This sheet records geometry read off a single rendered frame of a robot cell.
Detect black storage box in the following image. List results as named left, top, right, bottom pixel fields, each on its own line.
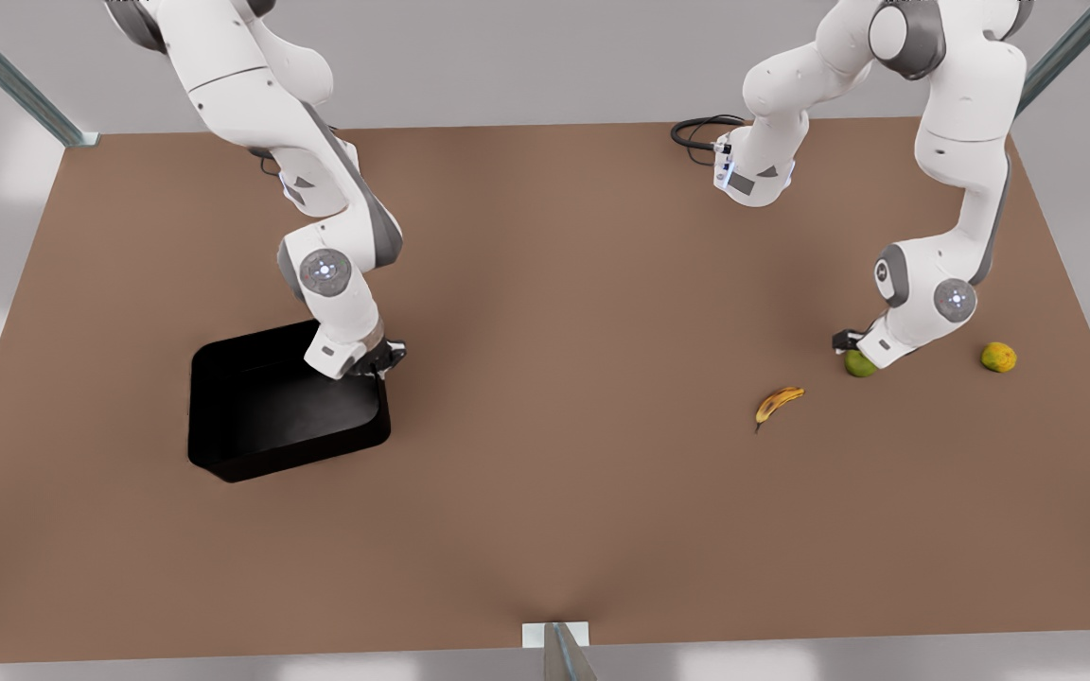
left=187, top=320, right=392, bottom=484

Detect yellow banana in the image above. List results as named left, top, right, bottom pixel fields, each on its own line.
left=754, top=386, right=806, bottom=434

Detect silver frame post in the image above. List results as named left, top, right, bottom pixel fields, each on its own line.
left=521, top=620, right=598, bottom=681
left=1015, top=0, right=1090, bottom=116
left=0, top=0, right=100, bottom=148

